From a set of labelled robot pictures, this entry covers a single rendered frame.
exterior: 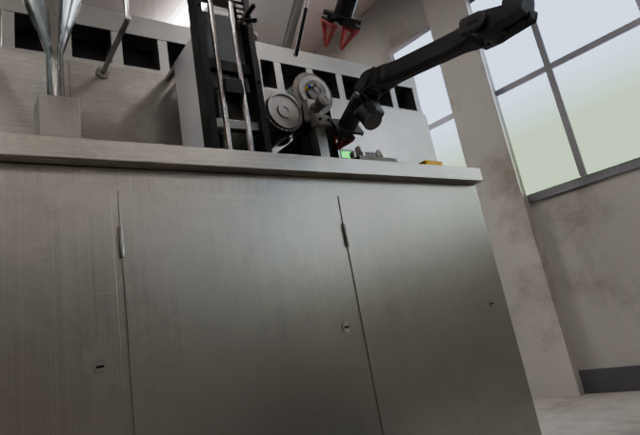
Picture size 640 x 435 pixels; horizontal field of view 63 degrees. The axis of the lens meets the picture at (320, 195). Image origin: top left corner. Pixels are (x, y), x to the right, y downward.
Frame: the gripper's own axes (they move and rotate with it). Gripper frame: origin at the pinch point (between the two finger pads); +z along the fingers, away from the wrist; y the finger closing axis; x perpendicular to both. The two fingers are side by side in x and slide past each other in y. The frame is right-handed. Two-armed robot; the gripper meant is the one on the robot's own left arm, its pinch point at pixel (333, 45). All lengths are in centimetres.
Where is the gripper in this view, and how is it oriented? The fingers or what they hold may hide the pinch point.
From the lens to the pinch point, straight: 162.9
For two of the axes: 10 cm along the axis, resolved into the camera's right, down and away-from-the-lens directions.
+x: -5.0, -5.2, 6.9
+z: -2.8, 8.5, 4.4
